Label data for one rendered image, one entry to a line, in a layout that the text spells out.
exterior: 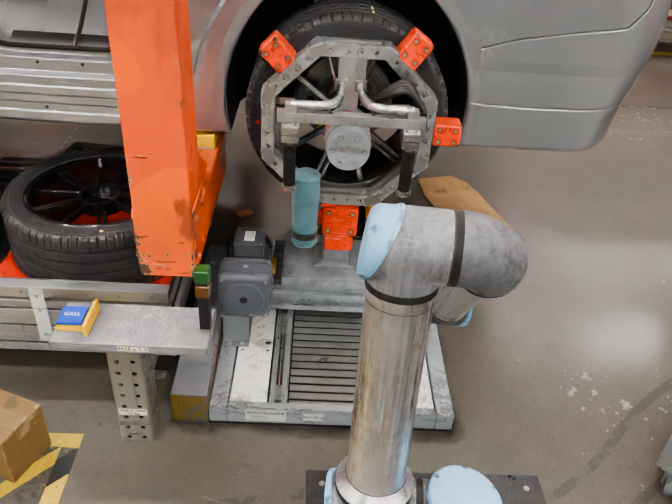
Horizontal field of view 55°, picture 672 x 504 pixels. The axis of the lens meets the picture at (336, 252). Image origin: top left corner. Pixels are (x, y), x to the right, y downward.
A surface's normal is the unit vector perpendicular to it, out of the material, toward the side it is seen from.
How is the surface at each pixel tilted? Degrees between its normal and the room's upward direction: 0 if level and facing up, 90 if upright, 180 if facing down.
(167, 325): 0
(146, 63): 90
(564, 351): 0
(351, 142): 90
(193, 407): 90
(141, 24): 90
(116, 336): 0
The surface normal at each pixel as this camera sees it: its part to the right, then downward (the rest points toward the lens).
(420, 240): -0.04, -0.09
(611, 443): 0.07, -0.82
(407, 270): -0.09, 0.50
